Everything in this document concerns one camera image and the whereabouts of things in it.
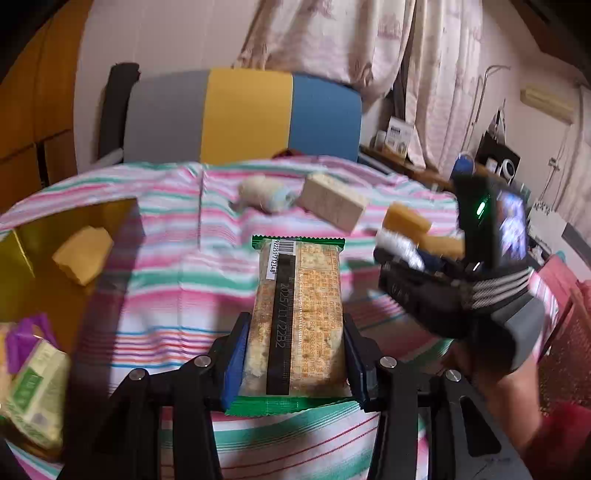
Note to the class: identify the rolled white blue sock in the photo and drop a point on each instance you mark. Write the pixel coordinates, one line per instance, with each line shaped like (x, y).
(265, 194)

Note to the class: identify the silver white ball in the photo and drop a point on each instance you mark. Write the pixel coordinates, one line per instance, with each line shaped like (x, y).
(400, 246)

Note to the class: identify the white blue carton on desk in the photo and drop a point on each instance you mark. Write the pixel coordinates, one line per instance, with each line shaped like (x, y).
(398, 137)

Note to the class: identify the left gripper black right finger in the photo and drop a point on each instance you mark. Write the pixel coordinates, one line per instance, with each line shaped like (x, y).
(464, 439)

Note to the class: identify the purple snack packet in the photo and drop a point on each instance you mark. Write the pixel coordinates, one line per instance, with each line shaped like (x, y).
(23, 338)

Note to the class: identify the beige cardboard box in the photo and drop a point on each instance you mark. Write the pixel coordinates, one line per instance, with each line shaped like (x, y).
(333, 201)

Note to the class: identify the black camera with screen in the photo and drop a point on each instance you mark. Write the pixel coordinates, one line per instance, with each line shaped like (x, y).
(493, 218)

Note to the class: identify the red sleeve forearm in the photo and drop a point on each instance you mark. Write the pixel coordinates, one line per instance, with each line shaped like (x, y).
(561, 448)

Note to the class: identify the yellow sponge block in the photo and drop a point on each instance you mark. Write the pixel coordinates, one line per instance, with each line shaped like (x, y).
(82, 256)
(443, 246)
(407, 222)

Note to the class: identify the wooden side desk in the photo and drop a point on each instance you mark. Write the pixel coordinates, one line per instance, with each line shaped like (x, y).
(426, 176)

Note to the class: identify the grey yellow blue headboard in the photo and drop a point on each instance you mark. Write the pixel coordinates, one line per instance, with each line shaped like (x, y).
(221, 115)

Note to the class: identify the orange wooden wardrobe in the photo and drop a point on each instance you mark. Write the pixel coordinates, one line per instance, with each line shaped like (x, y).
(37, 107)

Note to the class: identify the striped pink green bedsheet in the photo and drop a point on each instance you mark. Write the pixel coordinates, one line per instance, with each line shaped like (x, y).
(183, 267)

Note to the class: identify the blue round container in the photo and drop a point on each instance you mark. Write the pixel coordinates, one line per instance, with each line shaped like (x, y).
(464, 165)

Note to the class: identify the person's right hand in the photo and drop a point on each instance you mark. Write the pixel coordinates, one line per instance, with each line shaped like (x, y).
(512, 399)

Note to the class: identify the wall air conditioner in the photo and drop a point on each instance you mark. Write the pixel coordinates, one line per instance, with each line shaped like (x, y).
(547, 104)

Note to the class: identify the pink patterned curtain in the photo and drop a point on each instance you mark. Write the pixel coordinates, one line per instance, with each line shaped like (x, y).
(365, 44)

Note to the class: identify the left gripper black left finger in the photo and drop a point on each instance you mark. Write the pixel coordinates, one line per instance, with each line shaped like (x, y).
(117, 435)

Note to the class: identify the green tea box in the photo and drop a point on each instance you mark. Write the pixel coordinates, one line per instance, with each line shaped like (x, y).
(35, 402)

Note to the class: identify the green-edged cracker packet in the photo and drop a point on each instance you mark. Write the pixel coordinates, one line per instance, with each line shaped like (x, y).
(295, 352)

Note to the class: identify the gold maroon storage box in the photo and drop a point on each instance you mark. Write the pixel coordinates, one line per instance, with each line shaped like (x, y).
(32, 283)

